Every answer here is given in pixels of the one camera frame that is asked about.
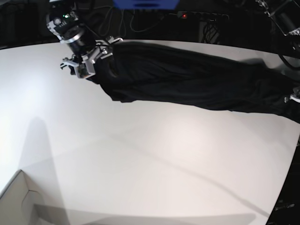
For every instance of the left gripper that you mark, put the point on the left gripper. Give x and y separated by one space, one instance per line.
295 96

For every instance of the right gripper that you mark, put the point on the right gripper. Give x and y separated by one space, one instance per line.
86 62

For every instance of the black t-shirt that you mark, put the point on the black t-shirt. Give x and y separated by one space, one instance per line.
151 72

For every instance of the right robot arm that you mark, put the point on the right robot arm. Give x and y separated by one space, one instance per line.
64 22

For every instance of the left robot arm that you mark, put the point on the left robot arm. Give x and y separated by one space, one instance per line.
285 14

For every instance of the blue box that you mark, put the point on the blue box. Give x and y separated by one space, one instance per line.
146 4

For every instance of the black power strip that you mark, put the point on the black power strip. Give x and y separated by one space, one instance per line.
203 16

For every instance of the white cardboard box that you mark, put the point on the white cardboard box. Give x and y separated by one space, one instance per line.
16 205

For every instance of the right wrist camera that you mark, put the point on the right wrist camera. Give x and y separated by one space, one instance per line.
85 71

